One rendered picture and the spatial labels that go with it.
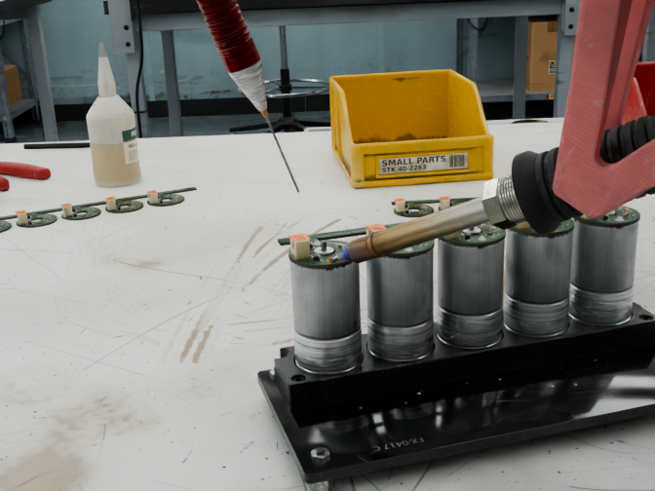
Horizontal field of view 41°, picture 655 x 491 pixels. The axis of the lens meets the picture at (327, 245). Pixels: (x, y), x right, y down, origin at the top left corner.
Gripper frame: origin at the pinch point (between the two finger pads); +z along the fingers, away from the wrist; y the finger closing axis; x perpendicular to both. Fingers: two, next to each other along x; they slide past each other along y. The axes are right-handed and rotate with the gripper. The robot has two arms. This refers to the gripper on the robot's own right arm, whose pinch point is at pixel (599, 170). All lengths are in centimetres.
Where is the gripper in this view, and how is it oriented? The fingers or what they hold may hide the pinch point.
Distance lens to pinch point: 26.0
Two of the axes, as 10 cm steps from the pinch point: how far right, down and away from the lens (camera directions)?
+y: -4.7, 3.1, -8.2
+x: 7.8, 5.8, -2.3
